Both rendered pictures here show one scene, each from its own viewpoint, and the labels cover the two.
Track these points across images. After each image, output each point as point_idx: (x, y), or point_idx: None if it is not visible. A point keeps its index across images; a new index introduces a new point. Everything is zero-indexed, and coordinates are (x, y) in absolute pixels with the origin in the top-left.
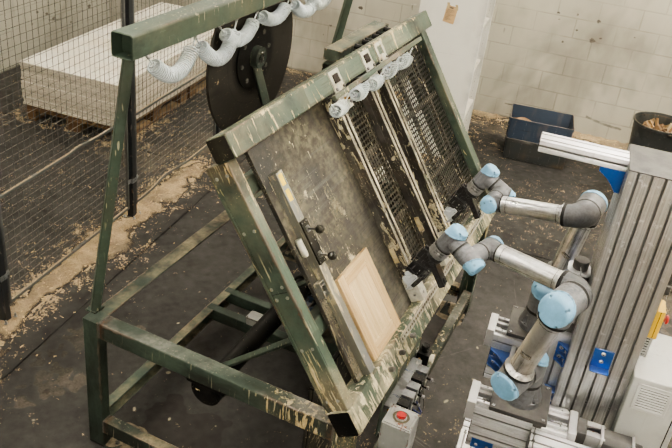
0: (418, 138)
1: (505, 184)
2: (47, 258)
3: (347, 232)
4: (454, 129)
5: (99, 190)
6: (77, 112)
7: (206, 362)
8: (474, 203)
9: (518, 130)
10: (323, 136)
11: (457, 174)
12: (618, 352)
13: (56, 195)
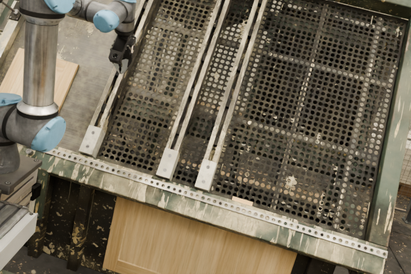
0: (286, 84)
1: (112, 6)
2: (202, 161)
3: (76, 42)
4: (386, 136)
5: (288, 175)
6: None
7: None
8: (117, 41)
9: None
10: None
11: (333, 172)
12: None
13: (267, 162)
